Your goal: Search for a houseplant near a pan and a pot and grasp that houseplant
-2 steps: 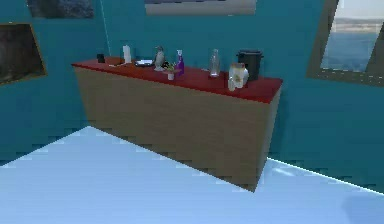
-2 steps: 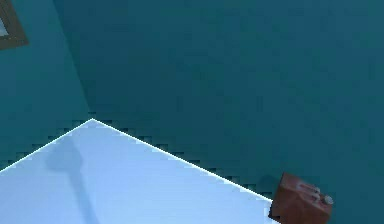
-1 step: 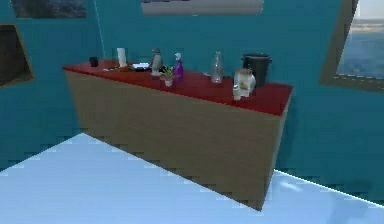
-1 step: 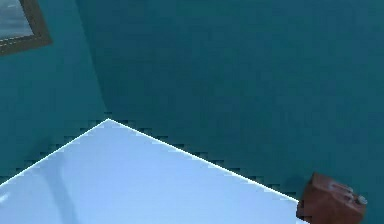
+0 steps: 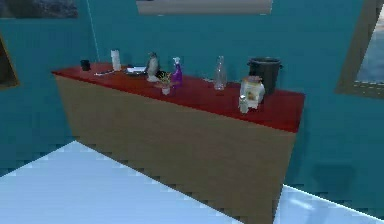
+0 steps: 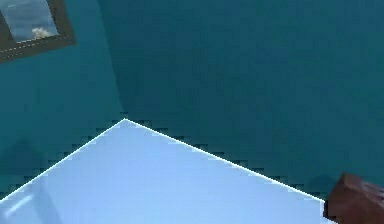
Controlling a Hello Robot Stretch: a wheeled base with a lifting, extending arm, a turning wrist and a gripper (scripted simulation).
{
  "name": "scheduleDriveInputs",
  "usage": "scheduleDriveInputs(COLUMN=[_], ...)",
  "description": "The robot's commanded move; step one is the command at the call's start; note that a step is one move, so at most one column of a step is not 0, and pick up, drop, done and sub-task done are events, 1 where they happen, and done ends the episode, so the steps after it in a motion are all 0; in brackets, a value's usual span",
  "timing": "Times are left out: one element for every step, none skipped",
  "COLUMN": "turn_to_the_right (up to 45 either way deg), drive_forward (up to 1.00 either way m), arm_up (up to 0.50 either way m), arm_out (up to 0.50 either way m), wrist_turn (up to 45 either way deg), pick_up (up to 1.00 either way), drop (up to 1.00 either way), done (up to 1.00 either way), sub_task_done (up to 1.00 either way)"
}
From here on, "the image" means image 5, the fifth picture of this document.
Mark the small houseplant in white pot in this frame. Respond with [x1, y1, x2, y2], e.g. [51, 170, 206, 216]
[154, 72, 174, 96]

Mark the red topped wooden counter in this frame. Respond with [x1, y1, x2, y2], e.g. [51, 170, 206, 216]
[51, 62, 306, 224]

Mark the clear glass bottle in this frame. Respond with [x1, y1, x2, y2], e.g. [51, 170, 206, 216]
[213, 55, 228, 92]

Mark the dark framed picture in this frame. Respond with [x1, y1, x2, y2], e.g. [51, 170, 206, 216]
[0, 0, 79, 19]

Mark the black cooking pot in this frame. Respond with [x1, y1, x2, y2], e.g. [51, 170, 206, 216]
[246, 57, 284, 96]

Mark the small white shaker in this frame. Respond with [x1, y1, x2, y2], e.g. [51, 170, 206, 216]
[238, 94, 250, 115]

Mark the grey penguin statue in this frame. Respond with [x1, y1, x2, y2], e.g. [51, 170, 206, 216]
[145, 51, 161, 83]

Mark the purple spray bottle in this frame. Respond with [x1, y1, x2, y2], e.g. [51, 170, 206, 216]
[171, 56, 184, 90]

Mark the brown framed picture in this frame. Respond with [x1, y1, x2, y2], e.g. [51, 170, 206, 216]
[0, 35, 20, 90]

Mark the window with brown frame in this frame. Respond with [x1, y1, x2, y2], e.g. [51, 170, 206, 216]
[334, 0, 384, 100]

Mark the pale wall shelf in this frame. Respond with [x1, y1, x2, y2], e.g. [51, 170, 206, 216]
[135, 0, 274, 16]

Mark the white paper towel roll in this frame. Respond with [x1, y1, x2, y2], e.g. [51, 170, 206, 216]
[110, 49, 122, 72]

